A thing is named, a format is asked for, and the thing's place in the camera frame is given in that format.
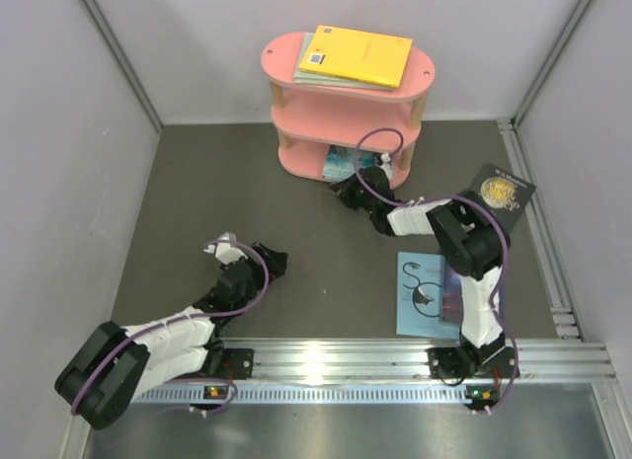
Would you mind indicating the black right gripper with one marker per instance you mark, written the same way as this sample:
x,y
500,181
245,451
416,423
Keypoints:
x,y
344,190

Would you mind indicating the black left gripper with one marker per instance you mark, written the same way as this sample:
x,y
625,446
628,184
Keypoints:
x,y
277,263

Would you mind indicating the teal ocean cover book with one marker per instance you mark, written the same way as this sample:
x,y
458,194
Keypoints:
x,y
340,162

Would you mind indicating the light blue thin book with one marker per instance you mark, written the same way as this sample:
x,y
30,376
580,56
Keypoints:
x,y
418,295

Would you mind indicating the grey-green book with black circle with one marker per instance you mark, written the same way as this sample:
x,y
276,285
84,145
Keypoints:
x,y
309,78

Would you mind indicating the yellow book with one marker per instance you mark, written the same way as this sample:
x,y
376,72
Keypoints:
x,y
357,55

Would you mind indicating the purple blue cover book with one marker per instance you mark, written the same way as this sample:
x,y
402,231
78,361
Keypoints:
x,y
451,304

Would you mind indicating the black book with gold moon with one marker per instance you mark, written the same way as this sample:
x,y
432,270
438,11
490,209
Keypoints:
x,y
505,194

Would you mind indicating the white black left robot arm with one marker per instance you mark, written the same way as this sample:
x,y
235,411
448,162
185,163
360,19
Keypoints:
x,y
117,364

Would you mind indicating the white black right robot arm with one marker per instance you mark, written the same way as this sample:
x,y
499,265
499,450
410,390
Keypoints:
x,y
474,245

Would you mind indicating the pink three-tier shelf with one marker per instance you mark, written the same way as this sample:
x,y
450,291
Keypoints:
x,y
311,119

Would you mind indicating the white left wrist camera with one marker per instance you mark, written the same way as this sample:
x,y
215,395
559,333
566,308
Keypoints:
x,y
224,249

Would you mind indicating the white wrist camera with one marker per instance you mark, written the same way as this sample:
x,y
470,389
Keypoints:
x,y
224,249
384,162

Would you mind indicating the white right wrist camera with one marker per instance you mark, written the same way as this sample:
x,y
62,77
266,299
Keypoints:
x,y
384,162

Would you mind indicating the aluminium mounting rail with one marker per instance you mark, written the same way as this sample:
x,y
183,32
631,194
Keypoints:
x,y
321,362

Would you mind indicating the perforated grey cable duct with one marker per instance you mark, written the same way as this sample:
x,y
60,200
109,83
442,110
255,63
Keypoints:
x,y
253,394

